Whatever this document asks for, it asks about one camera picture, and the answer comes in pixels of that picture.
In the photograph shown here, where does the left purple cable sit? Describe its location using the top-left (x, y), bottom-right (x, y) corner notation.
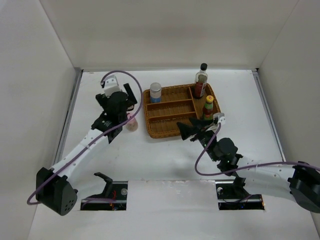
top-left (26, 70), bottom-right (144, 206)

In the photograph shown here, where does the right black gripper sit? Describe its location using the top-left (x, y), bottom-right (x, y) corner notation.
top-left (177, 117), bottom-right (219, 162)

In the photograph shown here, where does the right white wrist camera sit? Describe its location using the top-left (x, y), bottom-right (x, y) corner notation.
top-left (213, 112), bottom-right (226, 125)

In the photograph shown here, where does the pink-cap spice shaker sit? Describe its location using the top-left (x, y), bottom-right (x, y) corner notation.
top-left (125, 113), bottom-right (139, 132)

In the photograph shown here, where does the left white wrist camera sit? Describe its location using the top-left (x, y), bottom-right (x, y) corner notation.
top-left (100, 74), bottom-right (121, 98)

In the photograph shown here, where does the tall red-label sauce bottle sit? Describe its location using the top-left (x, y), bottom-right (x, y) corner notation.
top-left (193, 63), bottom-right (208, 99)

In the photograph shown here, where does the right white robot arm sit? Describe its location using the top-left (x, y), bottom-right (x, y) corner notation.
top-left (176, 118), bottom-right (320, 213)

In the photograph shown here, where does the purple cable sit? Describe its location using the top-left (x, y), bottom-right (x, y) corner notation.
top-left (194, 122), bottom-right (320, 177)
top-left (26, 70), bottom-right (144, 206)

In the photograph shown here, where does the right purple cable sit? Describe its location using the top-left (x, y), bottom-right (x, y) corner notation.
top-left (194, 122), bottom-right (320, 177)

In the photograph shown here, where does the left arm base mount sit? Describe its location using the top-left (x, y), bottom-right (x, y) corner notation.
top-left (80, 172), bottom-right (129, 211)

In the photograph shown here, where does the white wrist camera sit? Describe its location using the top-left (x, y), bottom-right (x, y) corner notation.
top-left (100, 74), bottom-right (121, 98)
top-left (213, 112), bottom-right (226, 125)

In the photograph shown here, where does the brown wicker divided tray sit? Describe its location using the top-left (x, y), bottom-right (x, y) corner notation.
top-left (143, 84), bottom-right (221, 139)

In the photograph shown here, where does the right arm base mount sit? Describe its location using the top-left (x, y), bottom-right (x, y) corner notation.
top-left (215, 177), bottom-right (265, 211)

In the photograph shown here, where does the silver-lid blue-label jar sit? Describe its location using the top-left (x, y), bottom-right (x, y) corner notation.
top-left (149, 82), bottom-right (162, 103)

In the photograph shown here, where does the green-label yellow-cap sauce bottle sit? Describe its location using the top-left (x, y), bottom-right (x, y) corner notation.
top-left (202, 95), bottom-right (214, 121)

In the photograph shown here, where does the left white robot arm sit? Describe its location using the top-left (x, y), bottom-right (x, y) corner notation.
top-left (35, 83), bottom-right (138, 216)

